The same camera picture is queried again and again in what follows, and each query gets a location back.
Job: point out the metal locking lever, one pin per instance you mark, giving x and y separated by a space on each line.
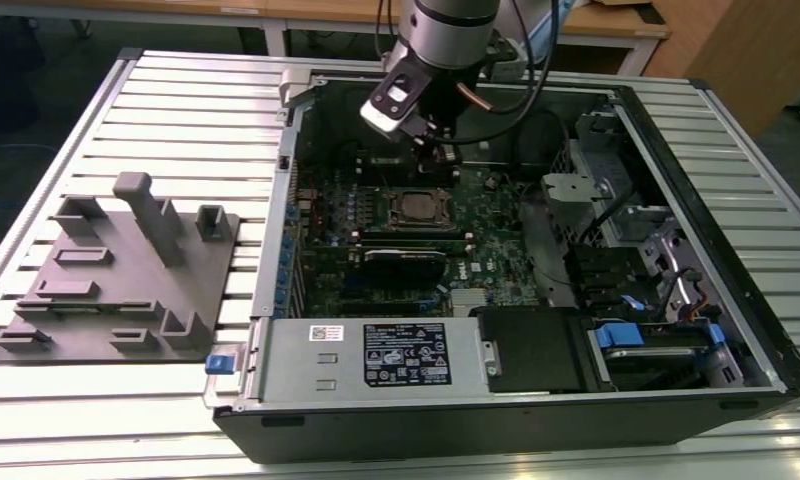
384 177

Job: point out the CPU with silver top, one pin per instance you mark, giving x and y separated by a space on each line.
420 206

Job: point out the blue expansion slot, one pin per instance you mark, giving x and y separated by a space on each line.
434 302

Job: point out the grey plastic case hinge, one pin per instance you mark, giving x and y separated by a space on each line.
296 82

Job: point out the silver perforated drive cage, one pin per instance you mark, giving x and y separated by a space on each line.
603 155

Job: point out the wooden desk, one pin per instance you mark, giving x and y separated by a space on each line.
614 25

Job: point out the grey flat support bar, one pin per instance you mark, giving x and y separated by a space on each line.
540 250

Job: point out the green motherboard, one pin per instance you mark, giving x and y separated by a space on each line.
507 260

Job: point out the black graphics card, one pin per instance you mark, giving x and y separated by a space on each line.
400 270

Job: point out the silver chipset heatsink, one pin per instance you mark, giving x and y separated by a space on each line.
470 297

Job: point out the black fan housing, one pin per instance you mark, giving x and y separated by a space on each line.
607 270

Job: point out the wooden cabinet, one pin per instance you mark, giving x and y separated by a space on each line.
747 50

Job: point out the hard disk in blue carrier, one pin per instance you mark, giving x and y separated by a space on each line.
620 335

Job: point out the silver power supply unit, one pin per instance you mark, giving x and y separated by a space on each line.
294 370

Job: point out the grey parts rack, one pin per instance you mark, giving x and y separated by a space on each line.
133 280

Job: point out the blue case latch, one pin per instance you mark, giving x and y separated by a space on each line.
219 364

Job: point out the black office chair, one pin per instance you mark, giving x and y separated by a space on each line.
7 75

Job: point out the black PC case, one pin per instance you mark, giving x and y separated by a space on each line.
440 435

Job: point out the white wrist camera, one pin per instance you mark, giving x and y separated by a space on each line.
394 95

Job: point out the silver metal bracket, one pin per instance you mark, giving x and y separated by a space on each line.
570 192

